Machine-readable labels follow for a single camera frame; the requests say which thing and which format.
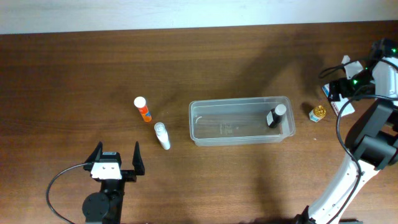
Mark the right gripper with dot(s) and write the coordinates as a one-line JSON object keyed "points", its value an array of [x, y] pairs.
{"points": [[344, 84]]}

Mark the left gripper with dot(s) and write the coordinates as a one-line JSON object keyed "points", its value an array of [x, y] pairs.
{"points": [[138, 165]]}

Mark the white green medicine box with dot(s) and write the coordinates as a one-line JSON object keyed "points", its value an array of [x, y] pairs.
{"points": [[337, 105]]}

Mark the small jar gold lid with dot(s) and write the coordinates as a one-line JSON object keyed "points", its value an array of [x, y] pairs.
{"points": [[317, 114]]}

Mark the white calamine lotion bottle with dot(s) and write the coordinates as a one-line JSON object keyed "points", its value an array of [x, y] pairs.
{"points": [[162, 135]]}

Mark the orange tablet tube white cap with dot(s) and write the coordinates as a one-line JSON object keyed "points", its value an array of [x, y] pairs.
{"points": [[140, 104]]}

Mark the dark bottle white cap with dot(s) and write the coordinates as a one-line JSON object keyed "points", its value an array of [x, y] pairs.
{"points": [[274, 117]]}

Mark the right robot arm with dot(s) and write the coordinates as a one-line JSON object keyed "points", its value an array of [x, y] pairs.
{"points": [[368, 149]]}

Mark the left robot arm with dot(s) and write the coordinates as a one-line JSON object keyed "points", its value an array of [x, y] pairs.
{"points": [[106, 205]]}

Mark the clear plastic container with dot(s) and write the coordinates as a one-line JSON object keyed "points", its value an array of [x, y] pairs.
{"points": [[238, 121]]}

